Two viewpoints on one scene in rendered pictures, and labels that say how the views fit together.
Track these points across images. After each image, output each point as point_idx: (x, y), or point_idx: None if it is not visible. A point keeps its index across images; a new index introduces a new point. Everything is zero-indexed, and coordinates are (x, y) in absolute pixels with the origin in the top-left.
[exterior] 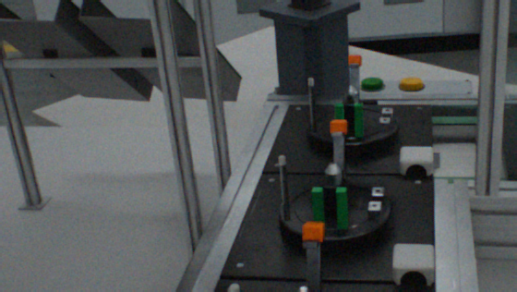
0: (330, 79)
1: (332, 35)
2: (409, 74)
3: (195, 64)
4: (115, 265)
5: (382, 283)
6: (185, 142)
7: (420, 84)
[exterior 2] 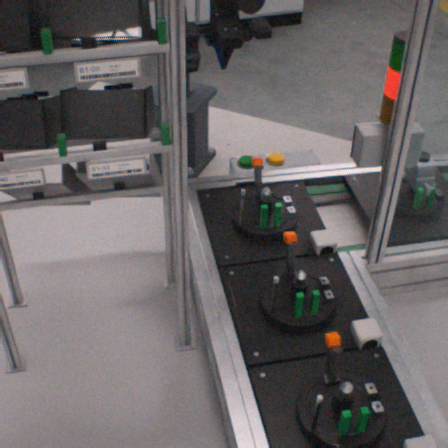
0: (198, 149)
1: (200, 117)
2: (239, 127)
3: (157, 191)
4: (120, 348)
5: (351, 349)
6: (189, 268)
7: (283, 159)
